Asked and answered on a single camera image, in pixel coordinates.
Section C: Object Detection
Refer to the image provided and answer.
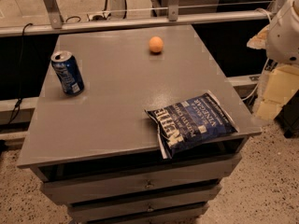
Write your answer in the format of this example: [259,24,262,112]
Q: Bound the blue Kettle chips bag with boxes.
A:
[146,91,238,159]

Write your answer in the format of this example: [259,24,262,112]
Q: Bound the grey drawer cabinet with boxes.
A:
[18,25,260,224]

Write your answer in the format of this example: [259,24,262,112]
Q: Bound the blue pepsi can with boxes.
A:
[51,50,84,95]

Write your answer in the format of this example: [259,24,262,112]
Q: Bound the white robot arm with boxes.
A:
[247,0,299,120]

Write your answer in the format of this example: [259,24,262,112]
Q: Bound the white power strip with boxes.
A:
[87,13,110,21]

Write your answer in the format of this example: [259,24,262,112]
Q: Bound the orange fruit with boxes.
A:
[149,36,164,53]

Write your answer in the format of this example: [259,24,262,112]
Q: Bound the black cable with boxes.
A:
[6,22,34,126]

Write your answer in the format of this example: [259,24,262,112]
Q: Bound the white cable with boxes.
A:
[241,58,271,102]

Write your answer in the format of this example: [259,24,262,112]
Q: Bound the metal guard rail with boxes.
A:
[0,0,287,37]

